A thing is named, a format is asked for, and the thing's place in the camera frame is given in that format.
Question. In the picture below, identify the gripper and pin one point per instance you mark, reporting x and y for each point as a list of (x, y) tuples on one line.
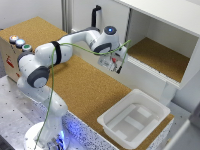
[(107, 60)]

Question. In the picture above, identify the pink block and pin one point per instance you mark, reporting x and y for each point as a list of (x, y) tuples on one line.
[(114, 60)]

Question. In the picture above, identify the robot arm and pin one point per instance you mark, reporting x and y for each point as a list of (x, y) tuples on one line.
[(43, 60)]

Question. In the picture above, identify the white sliding door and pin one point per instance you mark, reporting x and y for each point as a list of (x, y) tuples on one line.
[(113, 15)]

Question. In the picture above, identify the white cabinet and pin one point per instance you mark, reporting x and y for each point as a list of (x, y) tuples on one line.
[(160, 56)]

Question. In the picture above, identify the white plastic box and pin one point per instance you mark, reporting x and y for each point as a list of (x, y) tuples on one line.
[(135, 118)]

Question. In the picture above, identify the wooden drawer box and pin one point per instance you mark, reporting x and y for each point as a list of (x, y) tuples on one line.
[(33, 31)]

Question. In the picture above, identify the green button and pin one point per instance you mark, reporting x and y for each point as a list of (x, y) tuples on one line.
[(26, 47)]

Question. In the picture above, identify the blue button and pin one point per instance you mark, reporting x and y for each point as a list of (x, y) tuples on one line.
[(20, 42)]

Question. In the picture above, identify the red button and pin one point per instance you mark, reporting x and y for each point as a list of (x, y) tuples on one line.
[(14, 38)]

